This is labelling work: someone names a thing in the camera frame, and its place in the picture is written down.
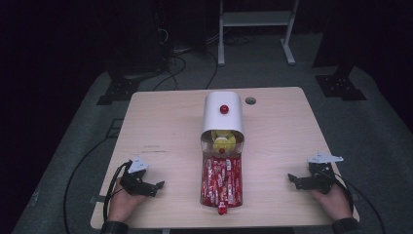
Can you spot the single red snack packet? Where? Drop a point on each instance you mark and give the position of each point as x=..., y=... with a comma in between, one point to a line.
x=222, y=208

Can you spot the black stand base plate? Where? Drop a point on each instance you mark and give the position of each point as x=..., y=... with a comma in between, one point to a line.
x=118, y=91
x=339, y=87

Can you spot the yellow plastic dispenser wheel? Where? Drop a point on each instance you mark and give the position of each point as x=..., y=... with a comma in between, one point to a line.
x=223, y=140

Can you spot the pile of red snack sticks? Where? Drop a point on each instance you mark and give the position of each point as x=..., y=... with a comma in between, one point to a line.
x=221, y=180

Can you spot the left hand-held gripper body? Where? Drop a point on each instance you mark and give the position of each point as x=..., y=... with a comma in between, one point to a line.
x=136, y=183

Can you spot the white and clear snack dispenser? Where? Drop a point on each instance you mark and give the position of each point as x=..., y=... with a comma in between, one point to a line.
x=222, y=120

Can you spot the dark equipment cabinet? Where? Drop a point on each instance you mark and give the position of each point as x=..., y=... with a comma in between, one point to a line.
x=139, y=35

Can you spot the person's left hand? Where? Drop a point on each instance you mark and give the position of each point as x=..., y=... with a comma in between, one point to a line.
x=121, y=203

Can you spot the white metal frame stand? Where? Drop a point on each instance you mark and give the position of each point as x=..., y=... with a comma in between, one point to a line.
x=258, y=19

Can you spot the black stand post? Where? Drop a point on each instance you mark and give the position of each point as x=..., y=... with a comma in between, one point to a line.
x=337, y=35

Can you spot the grey round table grommet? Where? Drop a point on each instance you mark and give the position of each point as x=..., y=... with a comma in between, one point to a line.
x=250, y=100

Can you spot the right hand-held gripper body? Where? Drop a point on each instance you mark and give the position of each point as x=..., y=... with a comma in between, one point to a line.
x=319, y=180

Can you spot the person's right hand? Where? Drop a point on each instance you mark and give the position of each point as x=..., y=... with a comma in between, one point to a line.
x=336, y=203

